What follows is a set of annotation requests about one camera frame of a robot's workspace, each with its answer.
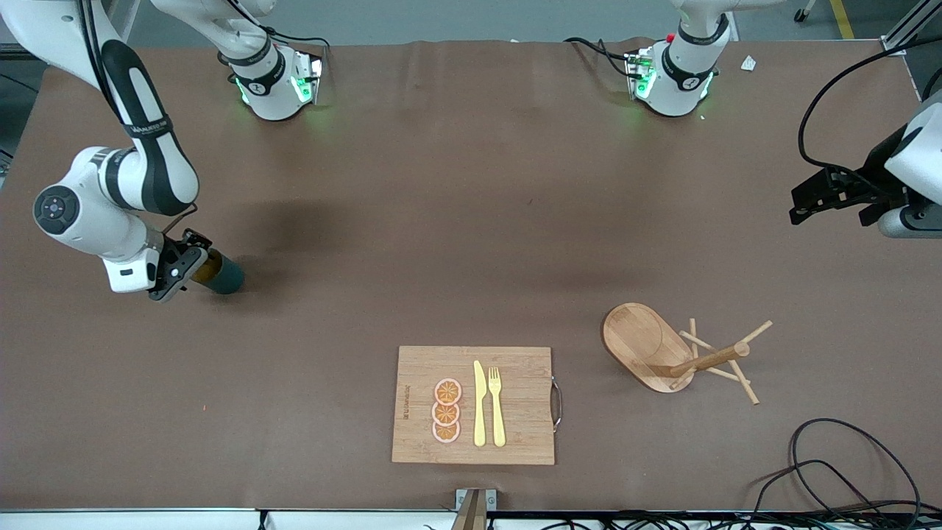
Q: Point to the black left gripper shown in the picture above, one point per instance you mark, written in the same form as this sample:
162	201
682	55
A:
876	171

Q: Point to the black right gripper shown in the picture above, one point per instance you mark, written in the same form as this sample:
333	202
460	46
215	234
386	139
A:
193	241

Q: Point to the dark green cup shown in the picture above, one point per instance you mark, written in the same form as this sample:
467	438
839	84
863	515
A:
228	276

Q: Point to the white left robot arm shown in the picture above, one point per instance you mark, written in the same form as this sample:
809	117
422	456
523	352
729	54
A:
681	73

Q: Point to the white paper scrap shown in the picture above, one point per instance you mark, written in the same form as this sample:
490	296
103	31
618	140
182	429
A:
748	63

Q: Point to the brown table cover sheet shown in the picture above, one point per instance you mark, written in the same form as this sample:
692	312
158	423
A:
368	258

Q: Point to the caster wheel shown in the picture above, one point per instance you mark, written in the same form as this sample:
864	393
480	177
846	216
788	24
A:
802	10

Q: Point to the wooden mug tree stand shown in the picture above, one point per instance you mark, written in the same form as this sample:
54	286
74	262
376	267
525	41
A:
633	338

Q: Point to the orange slice toy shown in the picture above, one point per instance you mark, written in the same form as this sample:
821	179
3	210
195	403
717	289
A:
446	433
447	391
445	414

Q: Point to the yellow plastic knife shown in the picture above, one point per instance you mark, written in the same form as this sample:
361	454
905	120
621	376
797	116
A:
480	412

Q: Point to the yellow plastic fork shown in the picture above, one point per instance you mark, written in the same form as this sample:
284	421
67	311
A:
498	419

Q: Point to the wooden cutting board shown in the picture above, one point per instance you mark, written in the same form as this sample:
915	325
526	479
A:
522	397

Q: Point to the aluminium frame profile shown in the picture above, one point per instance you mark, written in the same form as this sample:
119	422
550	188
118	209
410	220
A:
894	44

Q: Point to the white table edge rail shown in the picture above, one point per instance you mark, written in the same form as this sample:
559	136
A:
147	521

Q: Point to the metal table edge bracket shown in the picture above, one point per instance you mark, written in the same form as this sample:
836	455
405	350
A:
475	499

